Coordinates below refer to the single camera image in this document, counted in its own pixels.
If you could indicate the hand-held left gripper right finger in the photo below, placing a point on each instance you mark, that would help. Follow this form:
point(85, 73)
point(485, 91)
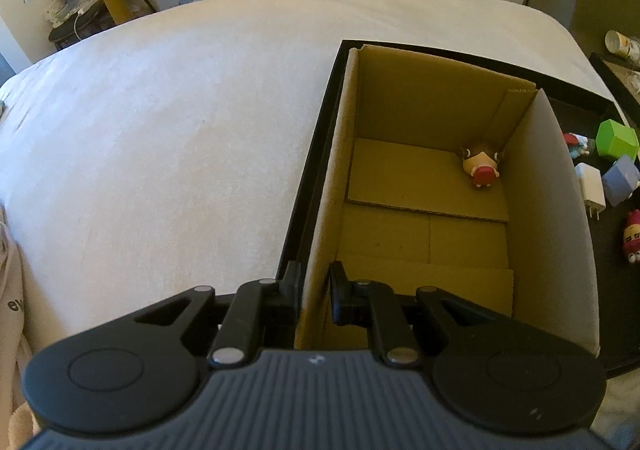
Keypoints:
point(339, 292)

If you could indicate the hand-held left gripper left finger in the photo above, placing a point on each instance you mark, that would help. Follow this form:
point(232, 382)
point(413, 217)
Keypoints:
point(288, 291)

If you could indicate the cardboard box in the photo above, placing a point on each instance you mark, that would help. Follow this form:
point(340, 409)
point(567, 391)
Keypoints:
point(425, 180)

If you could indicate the black tray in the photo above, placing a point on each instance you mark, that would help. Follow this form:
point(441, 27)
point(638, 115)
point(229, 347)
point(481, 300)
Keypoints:
point(607, 290)

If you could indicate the white plug charger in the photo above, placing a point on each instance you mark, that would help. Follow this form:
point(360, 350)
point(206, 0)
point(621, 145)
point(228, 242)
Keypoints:
point(590, 187)

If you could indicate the red crab blue toy figure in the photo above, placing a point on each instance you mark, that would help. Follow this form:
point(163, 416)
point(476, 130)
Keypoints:
point(575, 142)

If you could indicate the brown bird toy figure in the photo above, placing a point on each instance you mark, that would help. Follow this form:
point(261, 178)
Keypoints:
point(480, 164)

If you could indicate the white bed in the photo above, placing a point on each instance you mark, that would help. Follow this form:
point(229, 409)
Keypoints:
point(175, 129)

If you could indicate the white garment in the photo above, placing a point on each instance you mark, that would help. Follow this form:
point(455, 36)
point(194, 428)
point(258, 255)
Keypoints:
point(10, 330)

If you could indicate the pale blue cube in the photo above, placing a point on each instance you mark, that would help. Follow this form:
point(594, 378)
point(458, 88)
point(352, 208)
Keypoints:
point(622, 180)

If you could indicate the green cube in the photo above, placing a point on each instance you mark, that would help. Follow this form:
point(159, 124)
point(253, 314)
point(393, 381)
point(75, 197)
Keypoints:
point(617, 139)

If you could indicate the clear plastic wrapper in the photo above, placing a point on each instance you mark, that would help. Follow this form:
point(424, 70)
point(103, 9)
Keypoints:
point(631, 82)

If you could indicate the paper cup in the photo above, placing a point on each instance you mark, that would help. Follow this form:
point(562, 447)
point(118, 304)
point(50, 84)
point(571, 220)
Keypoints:
point(622, 45)

